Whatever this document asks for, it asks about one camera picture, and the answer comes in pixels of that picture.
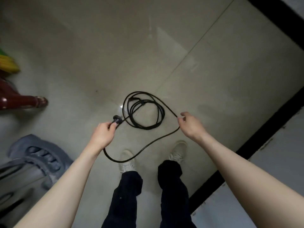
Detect person's left hand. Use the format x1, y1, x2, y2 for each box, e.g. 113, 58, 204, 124
88, 120, 118, 155

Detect person's right hand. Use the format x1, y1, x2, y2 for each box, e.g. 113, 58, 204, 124
178, 111, 210, 144

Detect black power cable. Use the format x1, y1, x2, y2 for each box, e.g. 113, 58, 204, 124
103, 91, 181, 163

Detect grey vacuum cleaner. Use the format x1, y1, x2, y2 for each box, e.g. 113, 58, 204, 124
0, 134, 74, 228

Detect person's left forearm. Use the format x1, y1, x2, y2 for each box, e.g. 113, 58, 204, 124
14, 147, 100, 228

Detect person's right forearm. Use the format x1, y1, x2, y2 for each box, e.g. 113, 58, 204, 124
197, 133, 304, 228

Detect person's black trousers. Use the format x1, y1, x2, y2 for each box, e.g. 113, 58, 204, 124
102, 160, 196, 228

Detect tiled floor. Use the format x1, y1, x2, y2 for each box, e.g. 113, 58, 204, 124
0, 0, 304, 228

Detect grey shoe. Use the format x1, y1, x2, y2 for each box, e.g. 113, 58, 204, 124
119, 149, 137, 174
168, 140, 187, 164

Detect dark red wooden railing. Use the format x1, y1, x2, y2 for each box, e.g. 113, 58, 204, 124
0, 78, 49, 111

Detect red handled broom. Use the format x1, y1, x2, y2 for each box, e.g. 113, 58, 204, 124
0, 47, 21, 76

